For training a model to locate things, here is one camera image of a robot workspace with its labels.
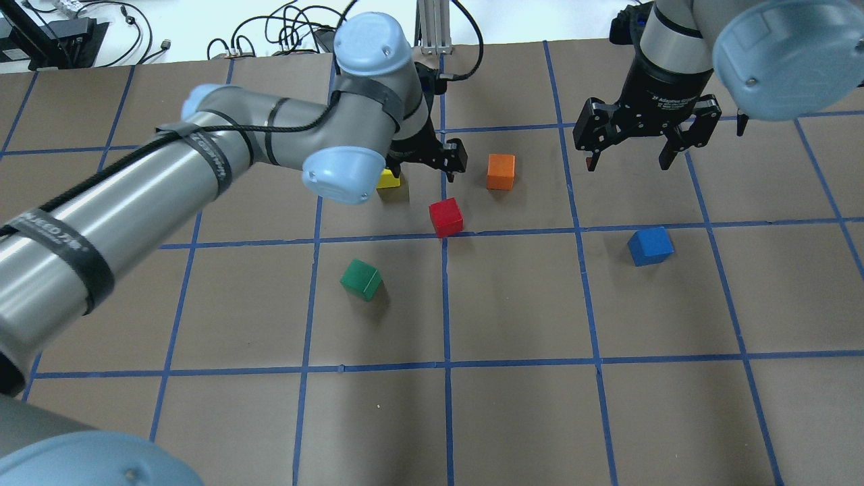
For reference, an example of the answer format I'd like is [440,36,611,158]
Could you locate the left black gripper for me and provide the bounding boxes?
[385,64,468,184]

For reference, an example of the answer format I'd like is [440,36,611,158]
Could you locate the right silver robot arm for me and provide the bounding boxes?
[573,1,863,171]

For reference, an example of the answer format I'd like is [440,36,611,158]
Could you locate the orange wooden block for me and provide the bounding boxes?
[485,153,516,191]

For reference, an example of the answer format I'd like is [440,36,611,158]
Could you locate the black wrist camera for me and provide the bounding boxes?
[608,1,654,45]

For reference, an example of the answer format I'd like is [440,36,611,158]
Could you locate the green wooden block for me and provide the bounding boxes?
[340,259,383,302]

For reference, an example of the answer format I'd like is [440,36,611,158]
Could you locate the blue wooden block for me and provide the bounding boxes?
[627,225,675,267]

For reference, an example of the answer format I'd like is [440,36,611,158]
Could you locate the aluminium frame post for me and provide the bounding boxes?
[414,1,453,55]

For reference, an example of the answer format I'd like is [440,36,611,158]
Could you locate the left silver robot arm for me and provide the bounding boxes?
[1,12,467,485]

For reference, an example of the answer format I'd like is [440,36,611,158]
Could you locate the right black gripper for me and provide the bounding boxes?
[573,67,722,172]

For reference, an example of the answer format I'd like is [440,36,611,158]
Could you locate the yellow wooden block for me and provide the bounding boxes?
[376,168,402,190]

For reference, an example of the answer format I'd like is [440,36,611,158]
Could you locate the red wooden block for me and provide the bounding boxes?
[429,198,465,239]

